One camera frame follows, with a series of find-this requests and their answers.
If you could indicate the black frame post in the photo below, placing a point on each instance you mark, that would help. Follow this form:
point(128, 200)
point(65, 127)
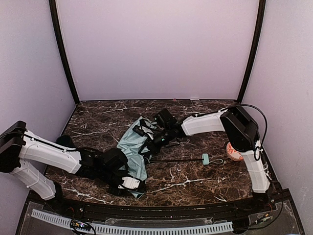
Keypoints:
point(62, 51)
point(253, 50)

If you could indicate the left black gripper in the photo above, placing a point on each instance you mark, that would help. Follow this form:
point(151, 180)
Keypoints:
point(120, 182)

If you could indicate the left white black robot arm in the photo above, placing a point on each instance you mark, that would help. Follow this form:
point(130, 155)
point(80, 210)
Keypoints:
point(19, 146)

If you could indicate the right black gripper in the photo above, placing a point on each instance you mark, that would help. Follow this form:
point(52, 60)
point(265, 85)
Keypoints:
point(148, 136)

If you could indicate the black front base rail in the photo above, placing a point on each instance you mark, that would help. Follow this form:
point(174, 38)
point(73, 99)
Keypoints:
point(236, 210)

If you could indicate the right black frame post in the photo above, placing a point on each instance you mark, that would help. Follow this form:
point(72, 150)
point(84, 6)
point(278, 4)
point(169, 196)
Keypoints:
point(253, 50)

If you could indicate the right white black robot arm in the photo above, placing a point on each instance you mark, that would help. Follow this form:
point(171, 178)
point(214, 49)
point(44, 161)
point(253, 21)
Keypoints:
point(240, 127)

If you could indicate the white slotted cable duct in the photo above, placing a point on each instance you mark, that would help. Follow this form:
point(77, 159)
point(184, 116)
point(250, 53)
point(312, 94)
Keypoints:
point(137, 227)

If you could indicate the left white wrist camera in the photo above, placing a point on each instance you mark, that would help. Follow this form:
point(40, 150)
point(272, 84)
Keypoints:
point(130, 183)

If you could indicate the mint and black folding umbrella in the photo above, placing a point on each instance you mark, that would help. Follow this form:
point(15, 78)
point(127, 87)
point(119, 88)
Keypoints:
point(136, 165)

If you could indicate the red white patterned bowl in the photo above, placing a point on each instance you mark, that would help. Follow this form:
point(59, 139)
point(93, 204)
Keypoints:
point(232, 153)

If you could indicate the left black frame post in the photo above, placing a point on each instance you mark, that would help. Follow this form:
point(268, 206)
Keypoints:
point(62, 51)

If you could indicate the small green circuit board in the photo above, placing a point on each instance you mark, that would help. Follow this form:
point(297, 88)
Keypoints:
point(79, 226)

